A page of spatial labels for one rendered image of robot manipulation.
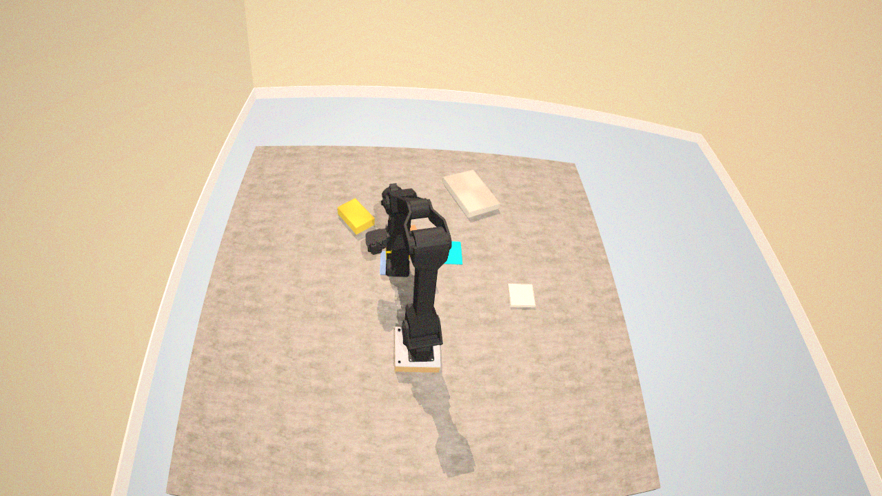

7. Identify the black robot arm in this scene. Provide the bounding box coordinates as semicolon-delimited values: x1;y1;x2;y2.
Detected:
365;183;452;362

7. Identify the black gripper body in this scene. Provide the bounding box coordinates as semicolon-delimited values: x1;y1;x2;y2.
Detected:
386;230;409;278

